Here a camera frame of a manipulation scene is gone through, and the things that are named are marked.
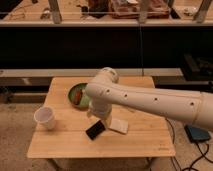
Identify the black eraser block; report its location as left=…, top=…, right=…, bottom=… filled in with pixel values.
left=86, top=121, right=105, bottom=140

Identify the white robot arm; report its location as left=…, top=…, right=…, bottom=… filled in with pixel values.
left=85, top=67, right=213, bottom=132

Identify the green ceramic bowl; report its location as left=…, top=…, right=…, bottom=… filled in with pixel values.
left=68, top=83, right=90, bottom=110

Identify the orange carrot piece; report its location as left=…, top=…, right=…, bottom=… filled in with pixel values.
left=73, top=90, right=82, bottom=105

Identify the beige sponge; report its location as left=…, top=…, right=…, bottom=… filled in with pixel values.
left=109, top=118, right=128, bottom=134

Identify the wooden table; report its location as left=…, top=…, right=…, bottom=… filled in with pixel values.
left=27, top=77, right=175, bottom=158

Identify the brown tray on bench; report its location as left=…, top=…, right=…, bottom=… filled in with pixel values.
left=109, top=0, right=170, bottom=19

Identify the black cable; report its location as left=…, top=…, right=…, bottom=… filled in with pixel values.
left=165, top=118, right=213, bottom=171

